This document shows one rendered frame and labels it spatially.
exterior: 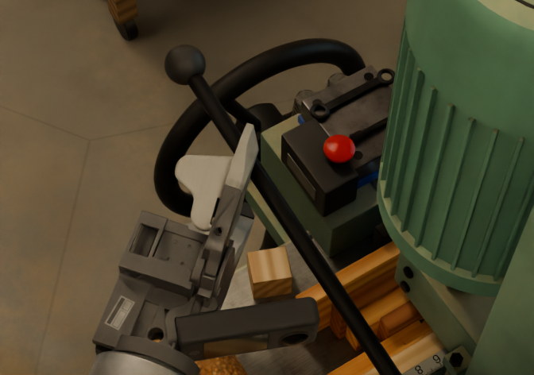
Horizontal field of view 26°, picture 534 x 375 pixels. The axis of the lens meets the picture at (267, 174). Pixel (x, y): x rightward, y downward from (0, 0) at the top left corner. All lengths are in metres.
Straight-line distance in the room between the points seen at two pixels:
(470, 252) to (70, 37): 1.75
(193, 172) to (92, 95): 1.49
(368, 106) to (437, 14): 0.50
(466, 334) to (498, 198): 0.28
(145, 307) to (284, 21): 1.61
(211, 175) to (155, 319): 0.12
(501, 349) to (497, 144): 0.21
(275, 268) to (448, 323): 0.19
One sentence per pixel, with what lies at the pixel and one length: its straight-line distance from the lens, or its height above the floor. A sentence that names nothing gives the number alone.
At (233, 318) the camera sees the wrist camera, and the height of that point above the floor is 1.11.
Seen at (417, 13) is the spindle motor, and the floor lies 1.42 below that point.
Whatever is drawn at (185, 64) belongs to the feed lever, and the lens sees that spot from 0.97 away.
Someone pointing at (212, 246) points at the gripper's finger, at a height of 1.15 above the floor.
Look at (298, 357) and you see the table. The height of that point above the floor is 0.90.
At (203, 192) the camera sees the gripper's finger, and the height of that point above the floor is 1.15.
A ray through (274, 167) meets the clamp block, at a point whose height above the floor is 0.93.
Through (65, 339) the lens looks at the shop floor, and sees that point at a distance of 2.15.
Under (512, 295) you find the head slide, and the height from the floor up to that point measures 1.24.
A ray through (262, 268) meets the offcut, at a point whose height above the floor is 0.94.
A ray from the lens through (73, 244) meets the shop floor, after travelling 2.23.
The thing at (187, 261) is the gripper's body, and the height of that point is 1.12.
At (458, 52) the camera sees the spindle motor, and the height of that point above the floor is 1.43.
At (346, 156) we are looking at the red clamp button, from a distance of 1.10.
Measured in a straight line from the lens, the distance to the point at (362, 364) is 1.10.
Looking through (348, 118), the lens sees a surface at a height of 1.00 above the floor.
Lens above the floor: 1.96
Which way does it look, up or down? 59 degrees down
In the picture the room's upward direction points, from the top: straight up
